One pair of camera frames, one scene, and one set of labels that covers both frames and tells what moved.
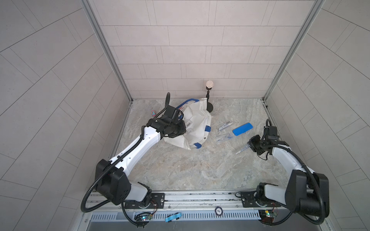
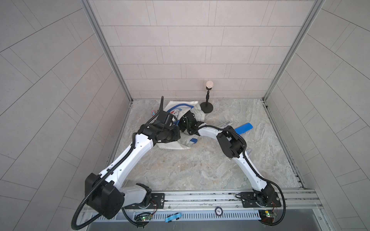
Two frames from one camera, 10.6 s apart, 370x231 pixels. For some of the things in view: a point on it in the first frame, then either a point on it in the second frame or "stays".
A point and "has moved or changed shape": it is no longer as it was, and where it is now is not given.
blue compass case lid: x=242 y=129 stays
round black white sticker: x=218 y=211 stays
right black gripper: x=251 y=142 to x=181 y=118
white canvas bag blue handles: x=198 y=120 has moved or changed shape
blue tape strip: x=175 y=216 stays
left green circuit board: x=146 y=217 stays
